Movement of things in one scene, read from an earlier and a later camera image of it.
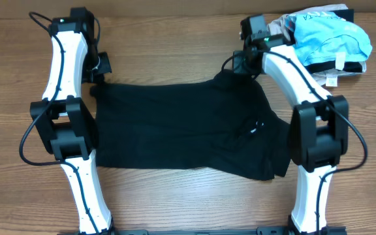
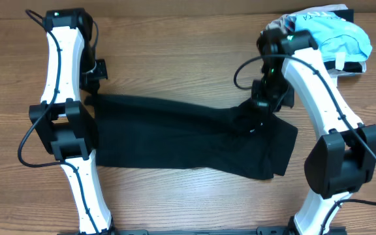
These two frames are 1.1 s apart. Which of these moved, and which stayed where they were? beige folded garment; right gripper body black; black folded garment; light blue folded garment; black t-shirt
Moved: right gripper body black; black t-shirt
Stayed: light blue folded garment; black folded garment; beige folded garment
